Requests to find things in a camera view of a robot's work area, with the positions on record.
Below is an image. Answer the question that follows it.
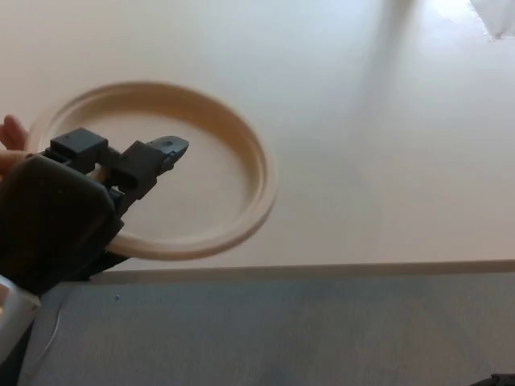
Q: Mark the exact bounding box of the white sheet with torn edge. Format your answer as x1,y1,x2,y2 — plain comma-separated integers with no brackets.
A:
469,0,515,43

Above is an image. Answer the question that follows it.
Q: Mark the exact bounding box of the thin white floor cable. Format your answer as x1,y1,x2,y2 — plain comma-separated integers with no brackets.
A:
42,304,64,365

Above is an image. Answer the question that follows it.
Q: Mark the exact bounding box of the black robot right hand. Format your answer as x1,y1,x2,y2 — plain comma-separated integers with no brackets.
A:
473,376,515,386

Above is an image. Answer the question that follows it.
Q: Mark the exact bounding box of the beige round paper plate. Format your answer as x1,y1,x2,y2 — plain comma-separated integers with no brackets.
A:
26,81,279,262

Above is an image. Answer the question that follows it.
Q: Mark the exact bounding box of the person's bare hand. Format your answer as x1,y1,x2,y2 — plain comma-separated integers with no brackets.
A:
0,114,30,183

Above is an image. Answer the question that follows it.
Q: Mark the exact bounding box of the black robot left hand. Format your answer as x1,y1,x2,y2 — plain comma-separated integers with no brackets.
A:
0,127,191,299

